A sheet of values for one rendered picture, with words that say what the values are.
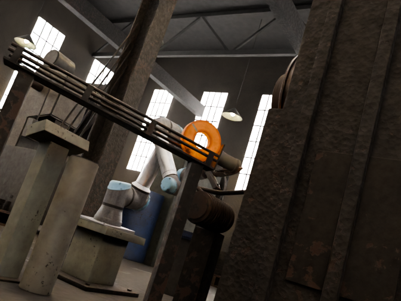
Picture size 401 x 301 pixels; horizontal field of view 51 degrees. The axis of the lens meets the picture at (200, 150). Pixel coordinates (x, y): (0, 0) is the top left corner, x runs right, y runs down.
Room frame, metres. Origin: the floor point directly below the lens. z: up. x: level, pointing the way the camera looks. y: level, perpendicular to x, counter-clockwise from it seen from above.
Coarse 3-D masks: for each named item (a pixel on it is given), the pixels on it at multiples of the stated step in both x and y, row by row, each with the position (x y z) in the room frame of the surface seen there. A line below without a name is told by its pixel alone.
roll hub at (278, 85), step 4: (280, 76) 1.84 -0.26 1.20; (280, 80) 1.82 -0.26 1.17; (276, 84) 1.82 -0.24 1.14; (280, 84) 1.80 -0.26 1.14; (276, 88) 1.81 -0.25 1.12; (276, 92) 1.81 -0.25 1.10; (272, 96) 1.82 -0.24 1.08; (276, 96) 1.81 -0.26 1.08; (272, 100) 1.82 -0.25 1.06; (276, 100) 1.81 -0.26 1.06; (272, 104) 1.83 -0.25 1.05; (276, 104) 1.81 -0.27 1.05; (276, 108) 1.82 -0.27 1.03
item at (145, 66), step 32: (64, 0) 9.24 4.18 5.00; (160, 0) 4.57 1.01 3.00; (288, 0) 7.07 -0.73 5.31; (96, 32) 10.42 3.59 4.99; (160, 32) 4.71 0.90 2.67; (288, 32) 7.61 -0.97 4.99; (128, 64) 4.82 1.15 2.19; (128, 96) 4.61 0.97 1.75; (192, 96) 13.90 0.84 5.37; (96, 128) 4.78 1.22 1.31; (96, 160) 4.78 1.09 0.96; (96, 192) 4.65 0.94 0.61
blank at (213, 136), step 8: (200, 120) 1.52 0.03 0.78; (184, 128) 1.52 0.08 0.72; (192, 128) 1.52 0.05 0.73; (200, 128) 1.53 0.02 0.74; (208, 128) 1.54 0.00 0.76; (216, 128) 1.55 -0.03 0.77; (192, 136) 1.52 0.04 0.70; (208, 136) 1.55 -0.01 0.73; (216, 136) 1.55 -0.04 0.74; (192, 144) 1.52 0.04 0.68; (208, 144) 1.56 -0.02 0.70; (216, 144) 1.55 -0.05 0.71; (192, 152) 1.53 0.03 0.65; (216, 152) 1.56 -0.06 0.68; (200, 160) 1.54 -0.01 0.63
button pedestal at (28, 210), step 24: (48, 120) 1.62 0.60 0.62; (48, 144) 1.68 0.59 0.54; (72, 144) 1.72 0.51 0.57; (48, 168) 1.71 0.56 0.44; (24, 192) 1.70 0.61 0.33; (48, 192) 1.74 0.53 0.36; (24, 216) 1.69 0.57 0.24; (0, 240) 1.71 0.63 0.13; (24, 240) 1.73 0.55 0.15; (0, 264) 1.68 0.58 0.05
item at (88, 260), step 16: (80, 240) 2.24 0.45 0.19; (96, 240) 2.18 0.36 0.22; (112, 240) 2.22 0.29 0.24; (80, 256) 2.22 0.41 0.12; (96, 256) 2.16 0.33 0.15; (112, 256) 2.25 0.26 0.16; (64, 272) 2.26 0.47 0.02; (80, 272) 2.20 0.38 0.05; (96, 272) 2.19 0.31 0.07; (112, 272) 2.29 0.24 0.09; (80, 288) 2.04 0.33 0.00; (96, 288) 2.08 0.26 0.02; (112, 288) 2.23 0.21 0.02; (128, 288) 2.35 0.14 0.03
